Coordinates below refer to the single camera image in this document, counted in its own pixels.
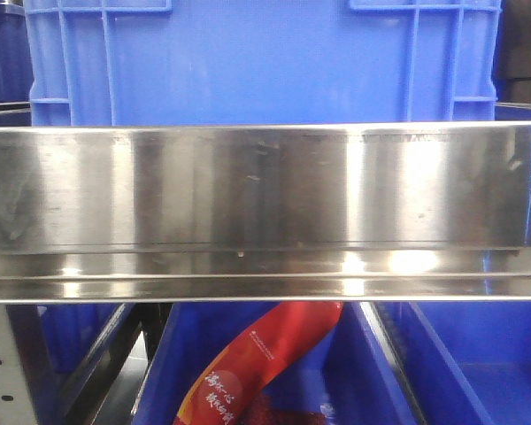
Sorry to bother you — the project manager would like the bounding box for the blue lower left bin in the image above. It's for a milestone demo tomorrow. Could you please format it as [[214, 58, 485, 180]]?
[[37, 304, 118, 374]]

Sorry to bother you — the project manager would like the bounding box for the blue bin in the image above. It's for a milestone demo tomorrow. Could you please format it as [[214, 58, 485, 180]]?
[[37, 304, 118, 374], [131, 302, 415, 424], [377, 301, 531, 424]]

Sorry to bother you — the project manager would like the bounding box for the red snack package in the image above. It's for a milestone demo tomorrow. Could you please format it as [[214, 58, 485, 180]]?
[[173, 301, 343, 424]]

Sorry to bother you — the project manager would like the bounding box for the white perforated rack upright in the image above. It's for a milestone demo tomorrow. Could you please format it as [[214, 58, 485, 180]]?
[[0, 305, 38, 424]]

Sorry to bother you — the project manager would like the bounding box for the blue lower right bin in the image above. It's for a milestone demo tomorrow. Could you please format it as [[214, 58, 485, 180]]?
[[377, 301, 531, 424]]

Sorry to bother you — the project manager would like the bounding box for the stainless steel shelf rail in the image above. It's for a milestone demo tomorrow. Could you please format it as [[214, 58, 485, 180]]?
[[0, 121, 531, 303]]

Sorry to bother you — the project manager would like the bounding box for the large blue upper crate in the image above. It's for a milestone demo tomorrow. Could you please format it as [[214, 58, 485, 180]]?
[[25, 1, 501, 126]]

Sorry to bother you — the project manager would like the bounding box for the blue lower middle bin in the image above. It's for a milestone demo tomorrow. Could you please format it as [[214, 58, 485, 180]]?
[[131, 302, 415, 424]]

